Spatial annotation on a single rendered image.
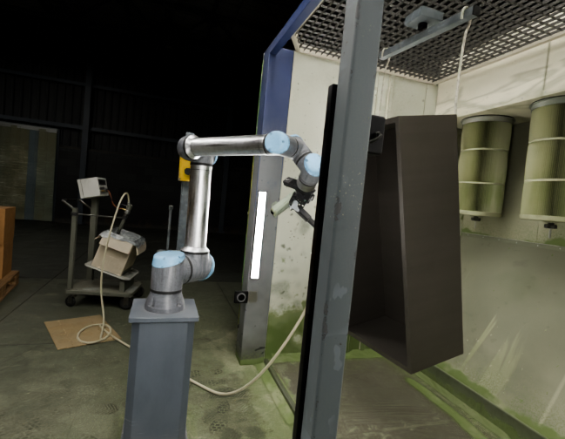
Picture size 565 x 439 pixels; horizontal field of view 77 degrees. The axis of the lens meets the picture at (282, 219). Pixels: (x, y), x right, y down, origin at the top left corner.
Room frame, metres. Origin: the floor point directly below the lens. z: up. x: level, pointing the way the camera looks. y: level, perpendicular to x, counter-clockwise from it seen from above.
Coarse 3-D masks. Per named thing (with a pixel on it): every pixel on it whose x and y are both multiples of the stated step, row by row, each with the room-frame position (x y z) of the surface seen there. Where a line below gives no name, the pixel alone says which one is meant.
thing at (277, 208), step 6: (288, 198) 1.79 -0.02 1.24; (276, 204) 1.76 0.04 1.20; (282, 204) 1.77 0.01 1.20; (288, 204) 1.78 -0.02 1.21; (270, 210) 1.77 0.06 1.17; (276, 210) 1.74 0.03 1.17; (282, 210) 1.76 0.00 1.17; (294, 210) 1.80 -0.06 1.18; (300, 210) 1.78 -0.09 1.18; (276, 216) 1.76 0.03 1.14; (300, 216) 1.79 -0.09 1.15; (306, 216) 1.77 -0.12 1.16; (312, 222) 1.76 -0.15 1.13
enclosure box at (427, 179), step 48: (384, 144) 2.18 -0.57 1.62; (432, 144) 1.65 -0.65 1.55; (384, 192) 2.23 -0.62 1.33; (432, 192) 1.66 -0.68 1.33; (384, 240) 2.28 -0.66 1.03; (432, 240) 1.68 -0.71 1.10; (384, 288) 2.33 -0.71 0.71; (432, 288) 1.69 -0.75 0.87; (384, 336) 2.06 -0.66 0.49; (432, 336) 1.70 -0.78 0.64
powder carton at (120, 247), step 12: (120, 240) 3.44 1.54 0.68; (132, 240) 3.48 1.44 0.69; (144, 240) 3.78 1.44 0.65; (108, 252) 3.44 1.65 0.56; (120, 252) 3.46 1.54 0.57; (132, 252) 3.56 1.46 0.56; (96, 264) 3.43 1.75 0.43; (108, 264) 3.45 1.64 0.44; (120, 264) 3.46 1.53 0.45; (132, 264) 3.82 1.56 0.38
